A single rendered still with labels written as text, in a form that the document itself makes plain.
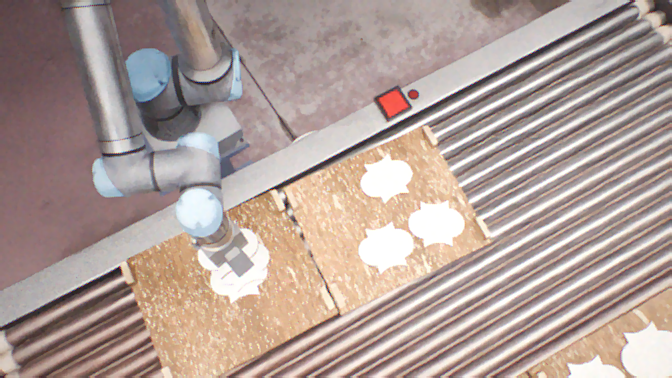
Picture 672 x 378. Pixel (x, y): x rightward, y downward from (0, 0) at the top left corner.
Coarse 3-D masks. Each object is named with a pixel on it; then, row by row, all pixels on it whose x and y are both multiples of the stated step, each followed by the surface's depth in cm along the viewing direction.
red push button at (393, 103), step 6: (396, 90) 153; (384, 96) 152; (390, 96) 152; (396, 96) 152; (384, 102) 152; (390, 102) 152; (396, 102) 152; (402, 102) 152; (384, 108) 151; (390, 108) 151; (396, 108) 151; (402, 108) 151; (390, 114) 151
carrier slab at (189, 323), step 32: (256, 224) 140; (288, 224) 140; (160, 256) 138; (192, 256) 138; (288, 256) 138; (160, 288) 135; (192, 288) 135; (288, 288) 135; (160, 320) 133; (192, 320) 133; (224, 320) 133; (256, 320) 133; (288, 320) 133; (320, 320) 133; (160, 352) 131; (192, 352) 131; (224, 352) 131; (256, 352) 131
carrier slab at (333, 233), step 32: (352, 160) 146; (416, 160) 146; (320, 192) 143; (352, 192) 143; (416, 192) 143; (448, 192) 143; (320, 224) 140; (352, 224) 140; (384, 224) 140; (320, 256) 138; (352, 256) 138; (416, 256) 138; (448, 256) 138; (352, 288) 135; (384, 288) 135
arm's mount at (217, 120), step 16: (208, 112) 147; (224, 112) 147; (144, 128) 146; (208, 128) 146; (224, 128) 146; (240, 128) 146; (160, 144) 145; (176, 144) 145; (224, 144) 148; (240, 144) 153
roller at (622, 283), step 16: (656, 256) 140; (624, 272) 139; (640, 272) 138; (656, 272) 139; (608, 288) 137; (624, 288) 137; (576, 304) 136; (592, 304) 136; (544, 320) 136; (560, 320) 134; (576, 320) 135; (528, 336) 133; (544, 336) 134; (496, 352) 133; (512, 352) 132; (464, 368) 132; (480, 368) 131; (496, 368) 132
